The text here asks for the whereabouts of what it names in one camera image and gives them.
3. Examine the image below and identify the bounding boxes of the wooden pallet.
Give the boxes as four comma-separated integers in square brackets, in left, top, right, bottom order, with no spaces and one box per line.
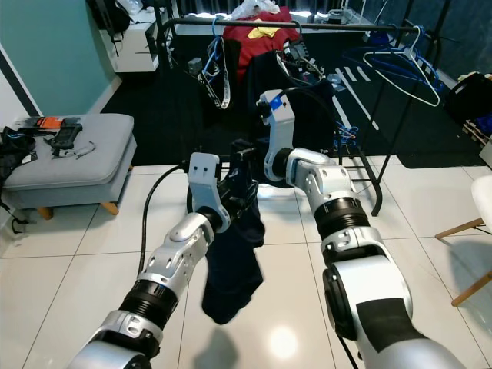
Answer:
[461,119,492,147]

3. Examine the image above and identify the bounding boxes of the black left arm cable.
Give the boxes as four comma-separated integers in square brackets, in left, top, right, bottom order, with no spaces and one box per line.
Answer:
[138,165,191,274]

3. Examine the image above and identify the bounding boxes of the black floor mat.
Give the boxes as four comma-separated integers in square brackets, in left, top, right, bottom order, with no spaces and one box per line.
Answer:
[100,31,492,166]

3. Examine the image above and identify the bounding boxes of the black metal clothes rack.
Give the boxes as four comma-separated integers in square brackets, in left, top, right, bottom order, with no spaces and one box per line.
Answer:
[158,17,443,216]

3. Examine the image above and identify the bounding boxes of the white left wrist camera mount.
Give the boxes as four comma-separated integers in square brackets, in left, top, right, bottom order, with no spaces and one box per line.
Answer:
[188,152,231,233]

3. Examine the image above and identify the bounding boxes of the black handheld device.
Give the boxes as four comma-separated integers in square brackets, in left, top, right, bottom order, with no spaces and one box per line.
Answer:
[50,118,85,152]

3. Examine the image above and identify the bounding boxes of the black pole stand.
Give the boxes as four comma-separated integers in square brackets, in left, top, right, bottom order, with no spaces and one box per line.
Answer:
[384,0,458,174]

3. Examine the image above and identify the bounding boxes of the black garment lettered waistband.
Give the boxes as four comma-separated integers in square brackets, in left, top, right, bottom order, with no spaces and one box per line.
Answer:
[200,38,248,128]

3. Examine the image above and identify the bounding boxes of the flat orange item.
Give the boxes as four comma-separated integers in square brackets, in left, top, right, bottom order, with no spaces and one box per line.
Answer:
[38,116,64,130]

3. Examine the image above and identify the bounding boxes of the white chair wooden legs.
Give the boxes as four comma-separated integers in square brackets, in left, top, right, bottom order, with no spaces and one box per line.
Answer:
[434,175,492,308]

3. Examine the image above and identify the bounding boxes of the crumpled black cloth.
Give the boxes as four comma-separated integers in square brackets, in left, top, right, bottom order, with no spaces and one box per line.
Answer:
[0,125,41,183]

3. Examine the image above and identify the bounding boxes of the white desk shelf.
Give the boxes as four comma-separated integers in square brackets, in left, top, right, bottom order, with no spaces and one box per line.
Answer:
[111,8,162,74]

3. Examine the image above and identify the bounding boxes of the black backpack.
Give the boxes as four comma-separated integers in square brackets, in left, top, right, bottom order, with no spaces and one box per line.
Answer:
[86,0,131,35]

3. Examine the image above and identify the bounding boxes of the dark curtain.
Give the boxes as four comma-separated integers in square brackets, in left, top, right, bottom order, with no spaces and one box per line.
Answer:
[161,0,370,20]

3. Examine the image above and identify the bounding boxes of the grey ottoman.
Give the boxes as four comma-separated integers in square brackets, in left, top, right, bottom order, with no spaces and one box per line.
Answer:
[0,114,135,216]

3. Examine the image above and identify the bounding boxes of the black tote bag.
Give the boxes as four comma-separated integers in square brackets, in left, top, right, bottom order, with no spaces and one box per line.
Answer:
[442,71,492,124]

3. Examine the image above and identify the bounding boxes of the yellow cloth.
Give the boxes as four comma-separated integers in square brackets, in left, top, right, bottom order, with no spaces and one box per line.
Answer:
[248,25,281,39]

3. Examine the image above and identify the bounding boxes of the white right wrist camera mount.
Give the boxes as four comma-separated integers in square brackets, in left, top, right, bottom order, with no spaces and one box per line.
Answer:
[265,90,297,162]

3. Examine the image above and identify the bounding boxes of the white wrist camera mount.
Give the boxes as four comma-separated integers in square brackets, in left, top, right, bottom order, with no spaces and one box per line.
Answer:
[188,152,231,233]
[265,90,297,162]

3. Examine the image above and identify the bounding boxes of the dark navy shirt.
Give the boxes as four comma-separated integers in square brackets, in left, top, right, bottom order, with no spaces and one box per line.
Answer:
[200,181,266,325]

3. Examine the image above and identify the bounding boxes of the red cloth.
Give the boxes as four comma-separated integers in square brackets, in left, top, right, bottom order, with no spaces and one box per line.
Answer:
[223,8,304,62]

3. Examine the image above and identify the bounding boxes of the white crumpled plastic bag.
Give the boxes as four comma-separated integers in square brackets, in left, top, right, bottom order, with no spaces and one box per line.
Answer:
[227,0,280,20]

